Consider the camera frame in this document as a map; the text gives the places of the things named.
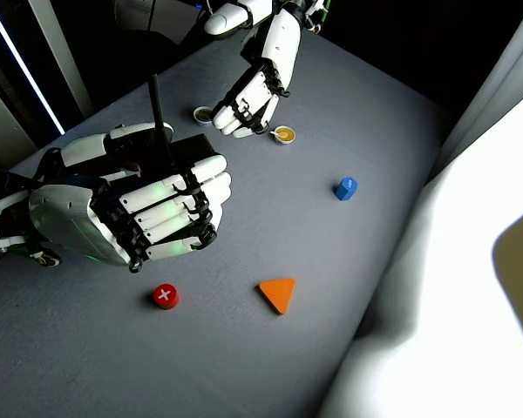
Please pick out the olive rounded panel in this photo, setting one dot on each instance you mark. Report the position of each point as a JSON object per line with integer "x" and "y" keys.
{"x": 520, "y": 283}

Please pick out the white curtain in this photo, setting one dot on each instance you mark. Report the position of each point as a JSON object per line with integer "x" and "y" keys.
{"x": 440, "y": 261}

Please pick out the red cylinder with white cross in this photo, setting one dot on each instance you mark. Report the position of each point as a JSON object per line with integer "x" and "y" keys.
{"x": 165, "y": 296}

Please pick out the white light strip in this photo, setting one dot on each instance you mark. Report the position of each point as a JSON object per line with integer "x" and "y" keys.
{"x": 24, "y": 65}

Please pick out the grey white post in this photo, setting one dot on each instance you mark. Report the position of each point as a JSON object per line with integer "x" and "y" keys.
{"x": 61, "y": 56}

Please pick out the grey table cloth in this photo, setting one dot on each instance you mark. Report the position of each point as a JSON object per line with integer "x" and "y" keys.
{"x": 287, "y": 226}

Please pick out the orange triangle block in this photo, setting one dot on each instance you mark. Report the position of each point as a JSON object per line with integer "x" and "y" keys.
{"x": 281, "y": 294}

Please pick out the white bowl with yellow food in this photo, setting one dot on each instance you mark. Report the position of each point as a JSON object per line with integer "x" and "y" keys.
{"x": 284, "y": 135}

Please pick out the blue hexagon block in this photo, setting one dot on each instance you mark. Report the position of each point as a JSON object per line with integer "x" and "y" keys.
{"x": 345, "y": 188}

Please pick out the white cup with green soup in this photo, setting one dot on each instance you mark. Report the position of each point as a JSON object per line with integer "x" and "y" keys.
{"x": 201, "y": 115}

